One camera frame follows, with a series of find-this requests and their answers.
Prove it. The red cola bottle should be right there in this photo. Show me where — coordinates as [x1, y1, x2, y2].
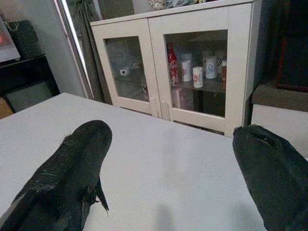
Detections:
[167, 42, 179, 86]

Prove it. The white cup with red print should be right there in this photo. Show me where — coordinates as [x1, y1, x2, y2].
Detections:
[192, 66, 204, 89]
[181, 60, 192, 82]

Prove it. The dark red-framed picture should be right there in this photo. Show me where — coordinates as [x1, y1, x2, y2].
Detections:
[275, 31, 308, 93]

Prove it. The grey-green curtain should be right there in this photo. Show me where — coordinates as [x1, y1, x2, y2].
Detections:
[76, 0, 114, 105]

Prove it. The white low sideboard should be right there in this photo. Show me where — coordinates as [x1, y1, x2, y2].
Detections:
[250, 83, 308, 158]

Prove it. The pink white package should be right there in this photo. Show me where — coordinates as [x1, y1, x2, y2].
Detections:
[171, 87, 194, 111]

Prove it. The white box with picture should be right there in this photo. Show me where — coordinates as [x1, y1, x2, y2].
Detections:
[0, 12, 21, 64]

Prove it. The white cup with blue print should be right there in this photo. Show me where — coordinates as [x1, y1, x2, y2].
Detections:
[205, 56, 218, 79]

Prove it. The white glass-door cabinet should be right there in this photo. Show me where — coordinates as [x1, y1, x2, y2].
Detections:
[90, 0, 262, 138]

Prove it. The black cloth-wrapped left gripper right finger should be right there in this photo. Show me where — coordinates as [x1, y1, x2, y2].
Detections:
[232, 124, 308, 231]

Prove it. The red can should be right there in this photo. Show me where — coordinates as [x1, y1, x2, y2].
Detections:
[221, 60, 228, 90]

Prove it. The silver door frame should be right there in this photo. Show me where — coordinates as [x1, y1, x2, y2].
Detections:
[53, 0, 95, 100]

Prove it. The black shelf unit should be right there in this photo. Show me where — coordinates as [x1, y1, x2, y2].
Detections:
[0, 54, 60, 114]

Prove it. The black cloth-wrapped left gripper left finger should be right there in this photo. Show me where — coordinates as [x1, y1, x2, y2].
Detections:
[0, 119, 113, 231]

